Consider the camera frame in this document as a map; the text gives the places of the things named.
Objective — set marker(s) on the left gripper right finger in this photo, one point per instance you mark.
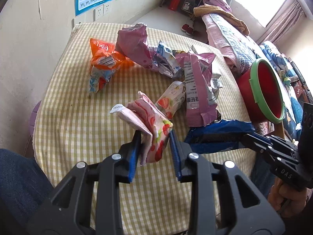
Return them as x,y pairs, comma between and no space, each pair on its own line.
224,200

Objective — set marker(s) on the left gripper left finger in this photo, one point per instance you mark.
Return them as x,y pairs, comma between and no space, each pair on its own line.
86,201

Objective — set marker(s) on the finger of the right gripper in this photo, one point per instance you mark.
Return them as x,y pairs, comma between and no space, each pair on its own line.
221,140

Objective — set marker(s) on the blue snack wrapper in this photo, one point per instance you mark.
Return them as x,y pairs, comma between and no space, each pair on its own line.
222,126

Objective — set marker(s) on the strawberry pink wrapper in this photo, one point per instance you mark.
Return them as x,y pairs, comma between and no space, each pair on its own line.
143,115

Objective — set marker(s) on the person's right hand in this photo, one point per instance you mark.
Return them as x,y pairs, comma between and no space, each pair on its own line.
281,191

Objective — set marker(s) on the red bin green rim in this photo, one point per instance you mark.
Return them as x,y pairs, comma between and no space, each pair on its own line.
261,93

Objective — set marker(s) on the person's jeans leg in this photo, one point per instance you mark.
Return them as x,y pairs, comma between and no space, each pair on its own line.
24,186

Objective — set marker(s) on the large pink wrapper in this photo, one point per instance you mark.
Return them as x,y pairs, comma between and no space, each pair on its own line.
200,99

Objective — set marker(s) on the blue folded blanket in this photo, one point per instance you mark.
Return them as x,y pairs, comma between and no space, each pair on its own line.
279,62

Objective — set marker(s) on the strawberry milk carton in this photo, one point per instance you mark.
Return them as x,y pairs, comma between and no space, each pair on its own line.
172,99

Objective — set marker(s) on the bed with patchwork quilt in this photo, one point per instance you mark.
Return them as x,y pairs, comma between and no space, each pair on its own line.
240,51

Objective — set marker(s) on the tan blanket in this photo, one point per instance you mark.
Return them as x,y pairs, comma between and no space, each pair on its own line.
229,17

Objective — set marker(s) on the silver crumpled wrapper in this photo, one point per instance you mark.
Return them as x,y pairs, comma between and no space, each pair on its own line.
165,62

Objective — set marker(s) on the red slippers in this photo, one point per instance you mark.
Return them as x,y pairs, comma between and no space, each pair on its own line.
190,31

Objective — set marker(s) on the window curtain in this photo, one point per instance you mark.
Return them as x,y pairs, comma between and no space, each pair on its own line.
284,23

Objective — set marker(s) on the orange snack wrapper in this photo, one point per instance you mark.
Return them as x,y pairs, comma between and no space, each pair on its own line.
105,62

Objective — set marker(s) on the pink pillow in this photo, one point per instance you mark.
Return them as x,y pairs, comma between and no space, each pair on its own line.
220,3

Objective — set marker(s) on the pink wrapper at back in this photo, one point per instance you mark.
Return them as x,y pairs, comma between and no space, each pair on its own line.
132,43

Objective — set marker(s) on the red box under shelf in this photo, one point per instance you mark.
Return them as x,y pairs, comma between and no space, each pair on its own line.
173,5

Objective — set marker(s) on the white blank wall plate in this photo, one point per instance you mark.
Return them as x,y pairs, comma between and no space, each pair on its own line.
80,19

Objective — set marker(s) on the white wall socket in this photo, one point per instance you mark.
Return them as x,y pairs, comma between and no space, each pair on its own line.
98,12
106,8

